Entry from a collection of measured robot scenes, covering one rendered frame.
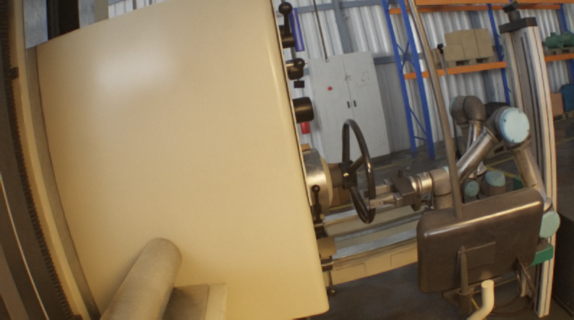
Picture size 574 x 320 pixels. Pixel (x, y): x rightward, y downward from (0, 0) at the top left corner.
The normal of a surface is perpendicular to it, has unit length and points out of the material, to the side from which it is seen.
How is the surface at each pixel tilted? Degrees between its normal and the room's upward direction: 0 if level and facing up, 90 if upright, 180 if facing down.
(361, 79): 90
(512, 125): 83
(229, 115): 90
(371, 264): 90
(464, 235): 109
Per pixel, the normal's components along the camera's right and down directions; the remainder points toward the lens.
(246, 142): 0.11, 0.09
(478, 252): -0.07, 0.45
